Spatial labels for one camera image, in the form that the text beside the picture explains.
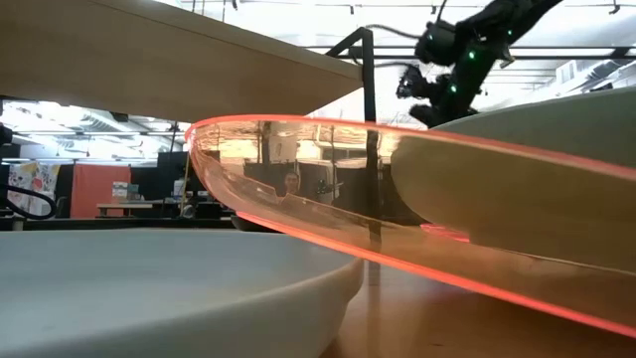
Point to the sage green plate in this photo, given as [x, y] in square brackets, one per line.
[546, 199]

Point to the orange transparent plate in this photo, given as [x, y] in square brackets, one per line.
[348, 219]

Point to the light blue plate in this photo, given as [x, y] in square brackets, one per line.
[149, 288]

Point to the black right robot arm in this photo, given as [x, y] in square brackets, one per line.
[489, 35]

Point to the wooden shelf with black legs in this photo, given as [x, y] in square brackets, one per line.
[149, 54]

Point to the black overhead beam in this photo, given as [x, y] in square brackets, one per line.
[546, 48]

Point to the person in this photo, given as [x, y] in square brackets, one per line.
[292, 183]

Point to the black partition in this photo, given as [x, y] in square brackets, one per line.
[151, 174]

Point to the background wooden table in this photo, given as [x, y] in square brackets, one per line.
[124, 205]

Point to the orange red partition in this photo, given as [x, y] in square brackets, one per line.
[99, 191]

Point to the colourful patterned poster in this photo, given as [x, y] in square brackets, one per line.
[32, 181]

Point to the black hanging camera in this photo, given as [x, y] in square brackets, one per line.
[410, 82]

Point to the black aluminium table frame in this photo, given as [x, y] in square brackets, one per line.
[124, 224]

